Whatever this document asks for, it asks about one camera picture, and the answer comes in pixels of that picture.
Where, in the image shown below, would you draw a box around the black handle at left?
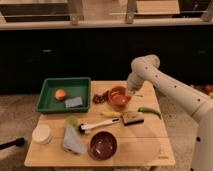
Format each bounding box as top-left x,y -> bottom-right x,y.
0,138 -> 25,150

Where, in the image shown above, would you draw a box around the red orange apple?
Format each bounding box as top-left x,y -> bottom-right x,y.
55,89 -> 67,101

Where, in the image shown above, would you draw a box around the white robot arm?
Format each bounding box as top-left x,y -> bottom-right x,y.
127,54 -> 213,171

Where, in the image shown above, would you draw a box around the yellow banana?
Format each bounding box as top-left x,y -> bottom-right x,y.
101,111 -> 121,118

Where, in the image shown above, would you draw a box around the white black dish brush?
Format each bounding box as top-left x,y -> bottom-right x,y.
78,118 -> 120,134

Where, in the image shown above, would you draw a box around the green plastic tray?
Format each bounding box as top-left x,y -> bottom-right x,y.
36,77 -> 91,114

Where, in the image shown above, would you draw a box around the grey sponge in tray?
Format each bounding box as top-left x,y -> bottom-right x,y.
65,97 -> 83,108

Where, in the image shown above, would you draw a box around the light blue cloth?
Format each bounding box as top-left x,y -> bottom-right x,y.
63,125 -> 87,154

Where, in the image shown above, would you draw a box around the red orange bowl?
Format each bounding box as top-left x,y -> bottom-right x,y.
108,86 -> 131,107

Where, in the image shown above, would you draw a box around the red fruits on floor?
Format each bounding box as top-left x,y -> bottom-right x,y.
201,84 -> 213,98

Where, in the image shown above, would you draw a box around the dark brown bowl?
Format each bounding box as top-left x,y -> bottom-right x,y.
88,131 -> 117,161

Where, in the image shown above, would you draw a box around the green chili pepper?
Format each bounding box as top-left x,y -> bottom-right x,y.
138,107 -> 161,119

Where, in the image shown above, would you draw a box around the green lime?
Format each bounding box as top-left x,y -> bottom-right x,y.
66,116 -> 78,127

